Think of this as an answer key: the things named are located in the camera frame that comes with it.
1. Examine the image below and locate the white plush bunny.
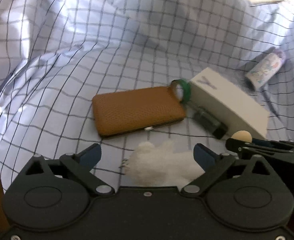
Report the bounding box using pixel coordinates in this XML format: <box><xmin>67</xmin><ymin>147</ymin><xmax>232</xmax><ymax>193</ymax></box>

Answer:
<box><xmin>123</xmin><ymin>140</ymin><xmax>204</xmax><ymax>190</ymax></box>

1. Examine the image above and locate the green wooden mushroom peg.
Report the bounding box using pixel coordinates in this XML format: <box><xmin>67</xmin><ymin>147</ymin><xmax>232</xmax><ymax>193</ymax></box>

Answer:
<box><xmin>231</xmin><ymin>131</ymin><xmax>252</xmax><ymax>142</ymax></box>

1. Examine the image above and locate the dark small bottle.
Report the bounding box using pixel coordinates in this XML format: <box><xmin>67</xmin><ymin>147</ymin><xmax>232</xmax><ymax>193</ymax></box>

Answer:
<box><xmin>188</xmin><ymin>102</ymin><xmax>228</xmax><ymax>139</ymax></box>

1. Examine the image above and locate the white rectangular box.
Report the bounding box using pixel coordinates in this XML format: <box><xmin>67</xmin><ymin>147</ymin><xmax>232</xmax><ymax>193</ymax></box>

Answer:
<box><xmin>189</xmin><ymin>67</ymin><xmax>269</xmax><ymax>139</ymax></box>

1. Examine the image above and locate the brown leather wallet case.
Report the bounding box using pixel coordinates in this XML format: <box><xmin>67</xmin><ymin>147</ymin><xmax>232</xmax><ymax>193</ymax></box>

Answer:
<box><xmin>92</xmin><ymin>86</ymin><xmax>186</xmax><ymax>138</ymax></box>

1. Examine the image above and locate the purple bunny bottle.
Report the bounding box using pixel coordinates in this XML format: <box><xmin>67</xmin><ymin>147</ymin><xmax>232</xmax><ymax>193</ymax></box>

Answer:
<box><xmin>245</xmin><ymin>49</ymin><xmax>286</xmax><ymax>91</ymax></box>

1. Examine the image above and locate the white checkered cloth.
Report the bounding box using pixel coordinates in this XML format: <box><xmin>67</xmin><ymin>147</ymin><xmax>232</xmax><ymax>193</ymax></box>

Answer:
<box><xmin>0</xmin><ymin>0</ymin><xmax>294</xmax><ymax>189</ymax></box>

